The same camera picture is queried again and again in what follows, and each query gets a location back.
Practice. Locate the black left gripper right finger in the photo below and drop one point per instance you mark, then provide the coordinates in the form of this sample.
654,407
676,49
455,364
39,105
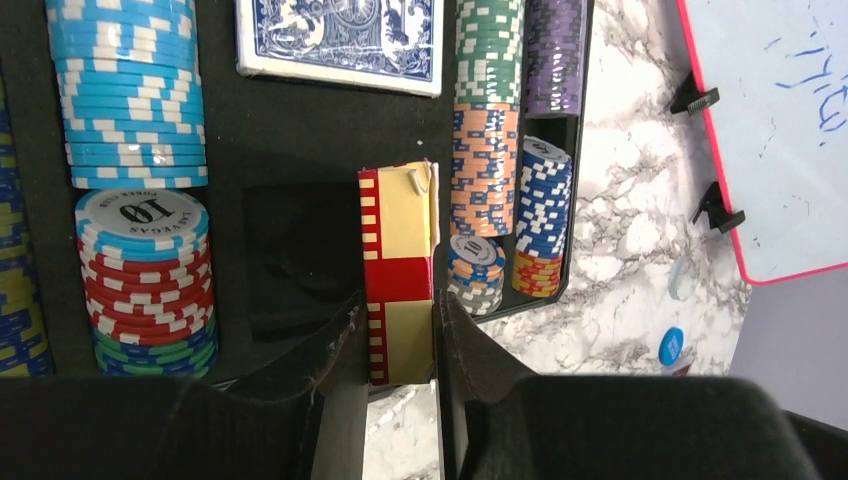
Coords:
498,419

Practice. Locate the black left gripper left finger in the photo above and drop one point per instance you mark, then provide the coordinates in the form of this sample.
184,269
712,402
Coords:
263,426

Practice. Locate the blue small blind button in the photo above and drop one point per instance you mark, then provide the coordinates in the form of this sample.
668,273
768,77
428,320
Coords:
671,346

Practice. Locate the red playing card deck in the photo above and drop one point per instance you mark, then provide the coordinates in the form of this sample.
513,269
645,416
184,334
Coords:
400,232

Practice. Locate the clear round dealer button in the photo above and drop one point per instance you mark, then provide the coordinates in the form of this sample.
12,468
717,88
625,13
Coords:
683,278

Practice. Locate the blue playing card deck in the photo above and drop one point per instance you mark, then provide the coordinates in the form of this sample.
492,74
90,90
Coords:
377,44

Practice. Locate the black poker set case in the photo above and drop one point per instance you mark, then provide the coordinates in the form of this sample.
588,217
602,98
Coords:
283,159

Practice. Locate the yellow red chip stack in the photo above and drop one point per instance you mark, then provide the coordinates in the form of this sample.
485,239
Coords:
536,276

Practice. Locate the mixed small chip stack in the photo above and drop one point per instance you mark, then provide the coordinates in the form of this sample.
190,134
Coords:
476,273

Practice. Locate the red white chip stack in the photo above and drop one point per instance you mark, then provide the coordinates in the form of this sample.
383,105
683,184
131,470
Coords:
146,268

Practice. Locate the blue white chip stack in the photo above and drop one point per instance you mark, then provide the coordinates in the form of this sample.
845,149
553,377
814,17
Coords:
545,188

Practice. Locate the orange blue chip stack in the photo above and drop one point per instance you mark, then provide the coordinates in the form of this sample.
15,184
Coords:
485,141

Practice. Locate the green blue chip stack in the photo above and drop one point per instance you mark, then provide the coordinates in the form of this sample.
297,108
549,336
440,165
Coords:
25,349

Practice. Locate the green white chip stack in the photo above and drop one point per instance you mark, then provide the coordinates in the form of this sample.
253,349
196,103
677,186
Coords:
489,51

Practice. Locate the light blue chip stack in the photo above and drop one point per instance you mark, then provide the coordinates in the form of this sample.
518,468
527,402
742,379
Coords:
130,93

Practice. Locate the purple chip stack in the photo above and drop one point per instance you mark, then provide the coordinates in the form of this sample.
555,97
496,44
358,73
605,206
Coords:
556,34

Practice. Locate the pink framed whiteboard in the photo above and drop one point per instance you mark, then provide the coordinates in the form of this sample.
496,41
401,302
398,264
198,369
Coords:
777,126

